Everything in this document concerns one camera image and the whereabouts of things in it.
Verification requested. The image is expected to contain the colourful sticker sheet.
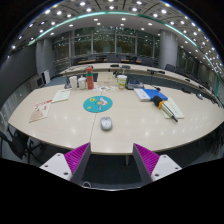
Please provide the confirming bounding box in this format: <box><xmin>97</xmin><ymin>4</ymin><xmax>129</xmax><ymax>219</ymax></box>
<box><xmin>93</xmin><ymin>85</ymin><xmax>116</xmax><ymax>93</ymax></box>

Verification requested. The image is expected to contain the group of ceiling lights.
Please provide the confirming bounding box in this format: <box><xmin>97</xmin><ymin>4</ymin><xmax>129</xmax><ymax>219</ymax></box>
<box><xmin>11</xmin><ymin>0</ymin><xmax>223</xmax><ymax>69</ymax></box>

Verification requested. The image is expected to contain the round teal cartoon mouse pad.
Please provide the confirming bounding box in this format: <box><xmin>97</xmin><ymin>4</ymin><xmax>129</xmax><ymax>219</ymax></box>
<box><xmin>82</xmin><ymin>95</ymin><xmax>114</xmax><ymax>114</ymax></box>

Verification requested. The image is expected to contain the red bottle with green band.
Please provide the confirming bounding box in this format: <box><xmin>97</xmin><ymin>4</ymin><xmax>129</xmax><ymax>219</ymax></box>
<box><xmin>85</xmin><ymin>65</ymin><xmax>95</xmax><ymax>90</ymax></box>

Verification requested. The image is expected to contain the white book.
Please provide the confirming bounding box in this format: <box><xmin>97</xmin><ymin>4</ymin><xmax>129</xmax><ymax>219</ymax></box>
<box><xmin>160</xmin><ymin>97</ymin><xmax>185</xmax><ymax>120</ymax></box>

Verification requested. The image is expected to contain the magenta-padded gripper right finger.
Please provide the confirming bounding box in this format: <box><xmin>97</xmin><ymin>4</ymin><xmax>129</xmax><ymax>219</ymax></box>
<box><xmin>132</xmin><ymin>143</ymin><xmax>183</xmax><ymax>184</ymax></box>

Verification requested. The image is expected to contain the blue and white binder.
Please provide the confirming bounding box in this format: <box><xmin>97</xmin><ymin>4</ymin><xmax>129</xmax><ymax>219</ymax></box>
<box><xmin>133</xmin><ymin>88</ymin><xmax>169</xmax><ymax>102</ymax></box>

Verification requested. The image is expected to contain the silver grey computer mouse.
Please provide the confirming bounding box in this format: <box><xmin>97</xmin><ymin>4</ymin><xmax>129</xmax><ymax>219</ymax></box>
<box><xmin>100</xmin><ymin>116</ymin><xmax>113</xmax><ymax>132</ymax></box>

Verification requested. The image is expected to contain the green white drink cup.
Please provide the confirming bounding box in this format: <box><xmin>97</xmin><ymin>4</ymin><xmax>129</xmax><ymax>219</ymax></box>
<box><xmin>116</xmin><ymin>73</ymin><xmax>128</xmax><ymax>90</ymax></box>

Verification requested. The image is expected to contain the red and white leaflet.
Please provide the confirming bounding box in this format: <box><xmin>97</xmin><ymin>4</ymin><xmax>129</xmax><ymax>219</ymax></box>
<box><xmin>28</xmin><ymin>99</ymin><xmax>54</xmax><ymax>124</ymax></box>

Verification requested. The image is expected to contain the beige cardboard box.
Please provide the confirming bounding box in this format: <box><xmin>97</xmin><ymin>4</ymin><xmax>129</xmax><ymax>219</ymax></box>
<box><xmin>96</xmin><ymin>71</ymin><xmax>118</xmax><ymax>88</ymax></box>

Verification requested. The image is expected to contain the grey desktop microphone unit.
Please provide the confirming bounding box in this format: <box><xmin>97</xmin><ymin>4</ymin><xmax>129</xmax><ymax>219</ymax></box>
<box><xmin>126</xmin><ymin>80</ymin><xmax>145</xmax><ymax>90</ymax></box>

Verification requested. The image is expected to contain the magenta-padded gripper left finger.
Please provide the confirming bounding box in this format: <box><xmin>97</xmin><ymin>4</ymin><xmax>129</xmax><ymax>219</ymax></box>
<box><xmin>39</xmin><ymin>142</ymin><xmax>92</xmax><ymax>186</ymax></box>

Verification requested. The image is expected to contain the group of black office chairs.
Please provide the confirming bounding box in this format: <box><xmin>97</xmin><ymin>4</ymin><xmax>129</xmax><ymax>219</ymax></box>
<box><xmin>71</xmin><ymin>54</ymin><xmax>214</xmax><ymax>92</ymax></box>

